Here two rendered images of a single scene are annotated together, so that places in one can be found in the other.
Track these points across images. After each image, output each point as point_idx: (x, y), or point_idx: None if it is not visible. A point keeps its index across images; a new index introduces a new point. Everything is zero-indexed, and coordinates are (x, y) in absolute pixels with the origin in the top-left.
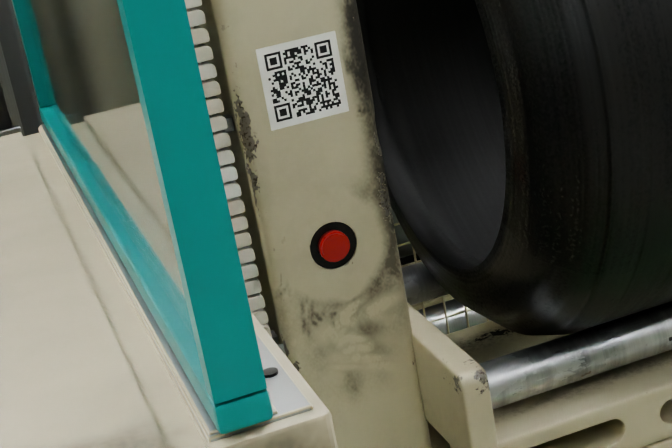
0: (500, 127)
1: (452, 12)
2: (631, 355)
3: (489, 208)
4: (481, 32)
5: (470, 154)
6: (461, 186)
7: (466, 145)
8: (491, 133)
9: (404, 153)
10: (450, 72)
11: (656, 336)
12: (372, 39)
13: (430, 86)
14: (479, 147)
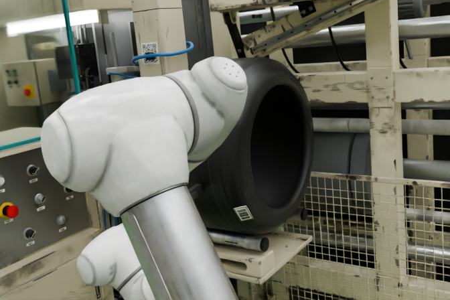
0: (285, 170)
1: (282, 129)
2: (214, 240)
3: (264, 192)
4: (290, 138)
5: (272, 175)
6: (263, 183)
7: (272, 171)
8: (282, 171)
9: (253, 167)
10: (278, 148)
11: (221, 238)
12: (256, 131)
13: (271, 151)
14: (276, 173)
